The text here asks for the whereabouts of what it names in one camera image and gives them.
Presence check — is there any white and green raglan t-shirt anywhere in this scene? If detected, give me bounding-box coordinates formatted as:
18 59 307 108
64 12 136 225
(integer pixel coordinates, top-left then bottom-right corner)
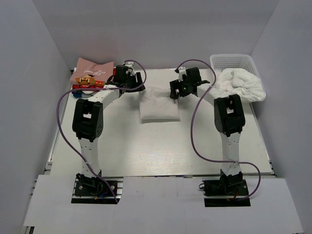
139 87 180 122

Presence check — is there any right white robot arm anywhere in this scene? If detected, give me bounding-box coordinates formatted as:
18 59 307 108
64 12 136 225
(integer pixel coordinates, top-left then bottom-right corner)
170 67 245 195

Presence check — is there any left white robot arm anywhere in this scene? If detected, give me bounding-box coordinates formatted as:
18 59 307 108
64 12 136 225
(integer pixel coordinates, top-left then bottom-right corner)
72 60 145 195

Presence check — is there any folded pink t-shirt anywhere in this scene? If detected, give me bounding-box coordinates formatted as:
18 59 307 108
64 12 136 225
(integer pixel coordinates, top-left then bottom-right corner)
70 58 114 85

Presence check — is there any crumpled white t-shirt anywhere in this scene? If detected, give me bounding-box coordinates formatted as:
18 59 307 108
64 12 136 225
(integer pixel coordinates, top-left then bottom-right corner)
215 68 266 103

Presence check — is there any folded red t-shirt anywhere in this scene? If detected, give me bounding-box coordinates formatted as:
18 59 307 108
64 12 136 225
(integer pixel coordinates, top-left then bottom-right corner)
71 67 116 90

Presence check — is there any folded blue white t-shirt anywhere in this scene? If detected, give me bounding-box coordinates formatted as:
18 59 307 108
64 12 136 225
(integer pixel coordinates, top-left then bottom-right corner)
72 90 95 98

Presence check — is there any white plastic basket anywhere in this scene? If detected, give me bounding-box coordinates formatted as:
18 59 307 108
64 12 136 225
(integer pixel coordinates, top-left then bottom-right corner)
210 54 257 75

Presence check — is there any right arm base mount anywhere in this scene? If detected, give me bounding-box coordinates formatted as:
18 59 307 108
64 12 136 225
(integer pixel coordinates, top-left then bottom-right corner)
198 180 251 208

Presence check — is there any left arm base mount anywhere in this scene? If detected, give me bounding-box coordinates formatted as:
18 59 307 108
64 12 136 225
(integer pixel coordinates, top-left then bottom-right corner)
71 179 123 205

